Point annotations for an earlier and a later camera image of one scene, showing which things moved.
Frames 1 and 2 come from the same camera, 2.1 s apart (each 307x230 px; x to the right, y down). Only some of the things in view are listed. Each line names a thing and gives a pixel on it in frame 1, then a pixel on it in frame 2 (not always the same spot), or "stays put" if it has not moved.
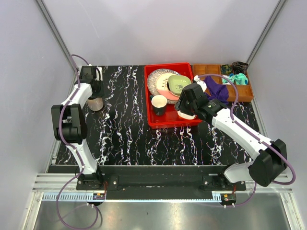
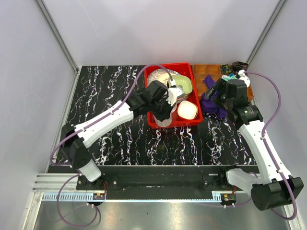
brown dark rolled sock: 238,67 stays put
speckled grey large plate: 151,82 stays put
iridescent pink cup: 95,104 -> 167,122
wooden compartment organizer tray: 245,92 stays put
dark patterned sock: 226,69 stays put
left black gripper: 100,93 -> 166,114
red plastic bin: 170,119 stays put
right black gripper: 180,105 -> 220,86
